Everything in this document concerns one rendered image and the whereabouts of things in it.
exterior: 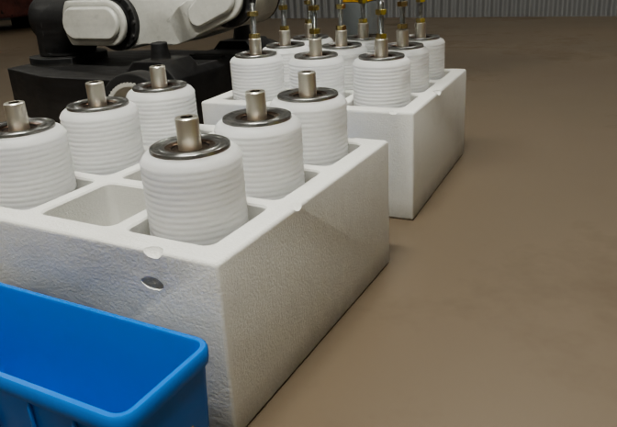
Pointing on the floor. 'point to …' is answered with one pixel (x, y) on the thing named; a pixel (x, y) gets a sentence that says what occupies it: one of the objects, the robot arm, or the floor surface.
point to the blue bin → (95, 367)
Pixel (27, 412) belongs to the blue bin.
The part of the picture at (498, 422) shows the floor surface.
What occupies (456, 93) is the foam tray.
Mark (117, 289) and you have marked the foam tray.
